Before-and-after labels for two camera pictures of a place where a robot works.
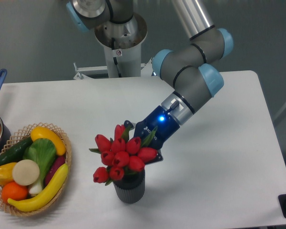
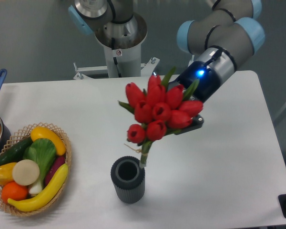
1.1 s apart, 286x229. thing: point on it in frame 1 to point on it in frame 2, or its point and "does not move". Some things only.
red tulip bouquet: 121,154 to 161,108
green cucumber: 15,154 does not move
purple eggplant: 58,161 does not move
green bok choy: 42,151 does not move
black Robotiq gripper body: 167,126 to 208,81
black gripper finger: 159,157 to 197,121
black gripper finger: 127,122 to 176,82
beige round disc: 25,172 does not move
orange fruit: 14,191 does not move
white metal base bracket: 147,69 does not move
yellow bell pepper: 3,173 does not move
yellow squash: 40,132 does not move
